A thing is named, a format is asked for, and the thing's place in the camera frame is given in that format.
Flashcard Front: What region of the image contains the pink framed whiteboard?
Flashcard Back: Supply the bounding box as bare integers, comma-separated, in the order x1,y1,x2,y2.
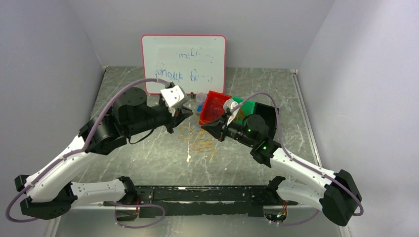
141,35,227,94

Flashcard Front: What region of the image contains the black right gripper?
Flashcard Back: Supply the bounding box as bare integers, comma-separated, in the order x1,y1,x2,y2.
202,112,256,147

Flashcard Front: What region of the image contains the clear plastic cup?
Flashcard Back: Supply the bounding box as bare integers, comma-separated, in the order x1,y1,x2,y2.
195,92,208,106

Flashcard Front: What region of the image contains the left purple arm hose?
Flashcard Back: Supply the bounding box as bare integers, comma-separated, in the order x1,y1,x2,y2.
5,78,171,229

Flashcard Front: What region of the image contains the dark purple cable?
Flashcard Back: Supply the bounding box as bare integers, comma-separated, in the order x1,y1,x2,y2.
207,98,228,123

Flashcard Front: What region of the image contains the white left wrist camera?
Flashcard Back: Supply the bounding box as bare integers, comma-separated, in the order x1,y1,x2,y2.
160,85,189,117

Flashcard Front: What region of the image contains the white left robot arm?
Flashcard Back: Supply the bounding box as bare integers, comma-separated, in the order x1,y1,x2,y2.
15,86,192,220

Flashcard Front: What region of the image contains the red plastic bin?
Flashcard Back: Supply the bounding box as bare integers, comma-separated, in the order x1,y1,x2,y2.
199,90,232,125

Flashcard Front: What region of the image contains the orange cable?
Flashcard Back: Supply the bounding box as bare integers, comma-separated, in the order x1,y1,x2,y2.
234,108,250,121

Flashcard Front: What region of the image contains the blue grey block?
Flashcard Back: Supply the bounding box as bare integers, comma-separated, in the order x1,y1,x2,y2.
195,104,203,116

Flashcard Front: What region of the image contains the black plastic bin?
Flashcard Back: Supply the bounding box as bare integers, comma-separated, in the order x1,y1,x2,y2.
253,102,279,139

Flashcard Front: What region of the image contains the green plastic bin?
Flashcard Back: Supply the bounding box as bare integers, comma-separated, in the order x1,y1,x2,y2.
234,100,255,124

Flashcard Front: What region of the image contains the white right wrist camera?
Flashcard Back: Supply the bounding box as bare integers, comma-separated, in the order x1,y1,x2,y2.
223,98,239,125

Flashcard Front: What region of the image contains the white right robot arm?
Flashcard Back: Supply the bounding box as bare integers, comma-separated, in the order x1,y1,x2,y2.
201,115,364,227

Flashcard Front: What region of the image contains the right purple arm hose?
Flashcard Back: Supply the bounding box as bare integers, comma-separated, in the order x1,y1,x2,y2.
229,92,364,227

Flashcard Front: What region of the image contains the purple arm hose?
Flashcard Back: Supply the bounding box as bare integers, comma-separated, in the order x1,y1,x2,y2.
229,92,364,227
5,78,171,229

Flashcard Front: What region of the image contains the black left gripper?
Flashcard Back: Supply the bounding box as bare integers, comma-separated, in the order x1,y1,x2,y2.
125,103,194,137

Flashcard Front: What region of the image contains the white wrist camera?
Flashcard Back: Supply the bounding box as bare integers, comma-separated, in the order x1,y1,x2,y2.
223,98,239,125
160,85,189,117

